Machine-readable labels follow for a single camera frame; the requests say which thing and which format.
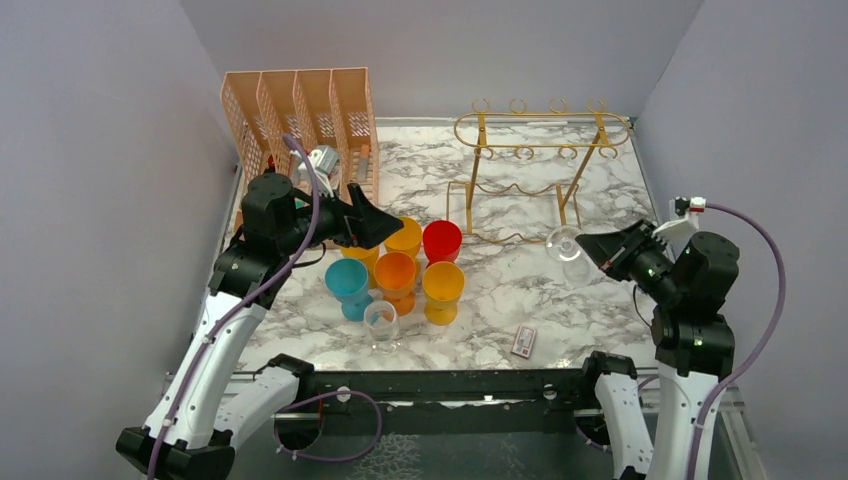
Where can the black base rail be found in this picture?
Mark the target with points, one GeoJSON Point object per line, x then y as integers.
{"type": "Point", "coordinates": [445, 402]}

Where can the gold wire glass rack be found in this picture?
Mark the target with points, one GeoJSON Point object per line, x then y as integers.
{"type": "Point", "coordinates": [527, 166]}

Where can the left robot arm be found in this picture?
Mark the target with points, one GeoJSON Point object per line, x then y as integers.
{"type": "Point", "coordinates": [194, 432]}

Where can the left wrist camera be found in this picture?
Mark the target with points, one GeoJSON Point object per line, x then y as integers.
{"type": "Point", "coordinates": [326, 163]}

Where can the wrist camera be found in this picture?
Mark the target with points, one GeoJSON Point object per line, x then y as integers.
{"type": "Point", "coordinates": [326, 163]}
{"type": "Point", "coordinates": [684, 222]}

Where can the blue wine glass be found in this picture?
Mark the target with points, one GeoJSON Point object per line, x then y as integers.
{"type": "Point", "coordinates": [348, 281]}

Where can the red wine glass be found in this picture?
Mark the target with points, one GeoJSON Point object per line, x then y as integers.
{"type": "Point", "coordinates": [442, 241]}

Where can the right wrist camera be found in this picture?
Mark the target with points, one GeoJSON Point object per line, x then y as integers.
{"type": "Point", "coordinates": [684, 222]}

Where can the small red white card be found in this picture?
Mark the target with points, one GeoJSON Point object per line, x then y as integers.
{"type": "Point", "coordinates": [523, 342]}

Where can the orange wine glass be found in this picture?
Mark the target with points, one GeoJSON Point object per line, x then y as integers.
{"type": "Point", "coordinates": [395, 274]}

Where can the clear wine glass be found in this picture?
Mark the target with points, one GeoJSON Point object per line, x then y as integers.
{"type": "Point", "coordinates": [561, 246]}
{"type": "Point", "coordinates": [382, 327]}

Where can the peach plastic file organizer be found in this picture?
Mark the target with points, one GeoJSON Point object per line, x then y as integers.
{"type": "Point", "coordinates": [331, 106]}

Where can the yellow wine glass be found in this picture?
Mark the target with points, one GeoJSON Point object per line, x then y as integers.
{"type": "Point", "coordinates": [407, 240]}
{"type": "Point", "coordinates": [443, 284]}
{"type": "Point", "coordinates": [368, 257]}

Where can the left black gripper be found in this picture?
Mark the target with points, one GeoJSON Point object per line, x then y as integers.
{"type": "Point", "coordinates": [361, 224]}

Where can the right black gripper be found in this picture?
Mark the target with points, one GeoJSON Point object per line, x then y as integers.
{"type": "Point", "coordinates": [612, 249]}

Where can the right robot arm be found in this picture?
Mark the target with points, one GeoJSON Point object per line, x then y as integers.
{"type": "Point", "coordinates": [694, 346]}

